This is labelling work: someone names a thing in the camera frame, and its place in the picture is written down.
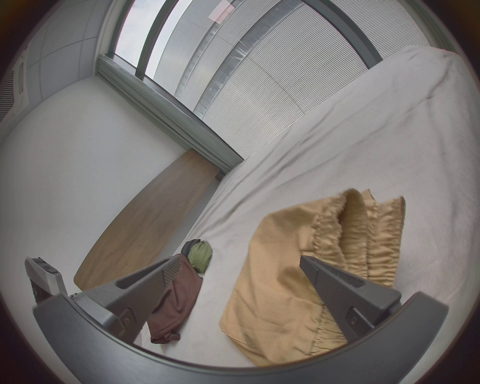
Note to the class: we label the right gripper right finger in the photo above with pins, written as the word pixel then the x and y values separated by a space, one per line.
pixel 352 300

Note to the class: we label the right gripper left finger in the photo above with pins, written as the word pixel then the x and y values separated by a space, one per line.
pixel 127 300

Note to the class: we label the tan shorts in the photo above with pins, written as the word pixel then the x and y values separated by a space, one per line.
pixel 277 281

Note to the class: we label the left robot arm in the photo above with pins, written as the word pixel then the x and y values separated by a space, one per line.
pixel 45 277

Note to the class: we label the bed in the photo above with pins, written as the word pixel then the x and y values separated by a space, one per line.
pixel 375 131

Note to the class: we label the brown shorts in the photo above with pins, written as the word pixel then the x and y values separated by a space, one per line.
pixel 180 296

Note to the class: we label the black garment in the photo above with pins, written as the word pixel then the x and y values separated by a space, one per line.
pixel 187 246

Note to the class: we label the green garment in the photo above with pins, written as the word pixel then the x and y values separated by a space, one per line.
pixel 200 257

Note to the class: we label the grey-green curtain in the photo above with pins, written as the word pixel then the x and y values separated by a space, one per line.
pixel 168 116

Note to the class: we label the white ceiling air conditioner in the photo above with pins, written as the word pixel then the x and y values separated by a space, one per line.
pixel 13 90

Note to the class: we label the window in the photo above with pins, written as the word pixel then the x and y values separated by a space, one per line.
pixel 262 75

